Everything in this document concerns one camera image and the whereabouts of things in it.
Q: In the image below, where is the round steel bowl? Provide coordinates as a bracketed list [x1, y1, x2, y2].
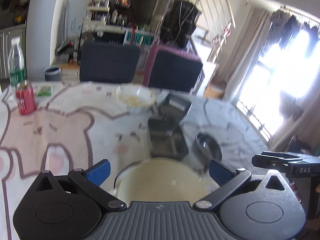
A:
[193, 132, 222, 165]

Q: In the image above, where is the cream ceramic bowl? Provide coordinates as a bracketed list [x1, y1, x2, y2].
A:
[113, 158, 219, 205]

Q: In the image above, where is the square steel tray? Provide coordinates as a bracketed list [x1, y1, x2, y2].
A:
[159, 93, 192, 121]
[148, 118, 189, 161]

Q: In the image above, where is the white yellow-rimmed bowl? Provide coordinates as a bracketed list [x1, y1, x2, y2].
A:
[114, 83, 156, 113]

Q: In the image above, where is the cartoon bear tablecloth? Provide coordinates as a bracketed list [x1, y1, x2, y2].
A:
[1, 82, 267, 239]

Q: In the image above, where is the green white packet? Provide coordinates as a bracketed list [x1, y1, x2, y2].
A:
[34, 85, 54, 97]

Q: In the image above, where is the red soda can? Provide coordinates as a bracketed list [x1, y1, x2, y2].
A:
[15, 80, 36, 115]

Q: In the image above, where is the grey trash bin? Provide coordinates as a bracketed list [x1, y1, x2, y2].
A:
[44, 66, 61, 81]

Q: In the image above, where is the left dark blue chair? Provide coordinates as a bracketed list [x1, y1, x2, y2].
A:
[79, 41, 140, 84]

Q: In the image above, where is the dark blue chair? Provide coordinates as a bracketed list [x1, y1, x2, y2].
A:
[79, 41, 140, 84]
[147, 50, 203, 93]

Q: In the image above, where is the right dark blue chair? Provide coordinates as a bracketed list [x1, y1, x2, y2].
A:
[147, 50, 203, 93]

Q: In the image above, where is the pink cushion chair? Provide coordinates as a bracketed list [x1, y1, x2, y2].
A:
[143, 44, 201, 87]

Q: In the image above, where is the clear plastic water bottle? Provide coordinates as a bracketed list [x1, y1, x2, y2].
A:
[8, 37, 25, 88]

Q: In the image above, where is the teal poizon sign box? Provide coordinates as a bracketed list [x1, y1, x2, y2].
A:
[123, 29, 154, 46]

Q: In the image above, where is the beige window curtain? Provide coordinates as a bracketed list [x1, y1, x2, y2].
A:
[221, 8, 271, 103]

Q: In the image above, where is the white shelf rack with bottles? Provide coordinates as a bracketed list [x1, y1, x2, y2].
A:
[83, 1, 110, 29]

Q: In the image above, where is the wooden staircase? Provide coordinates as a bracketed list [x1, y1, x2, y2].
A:
[190, 0, 250, 62]

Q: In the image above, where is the black vest on hanger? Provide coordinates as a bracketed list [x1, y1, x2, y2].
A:
[160, 0, 200, 49]

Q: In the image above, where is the grey kitchen cabinet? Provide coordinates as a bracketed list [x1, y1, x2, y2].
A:
[0, 24, 27, 80]

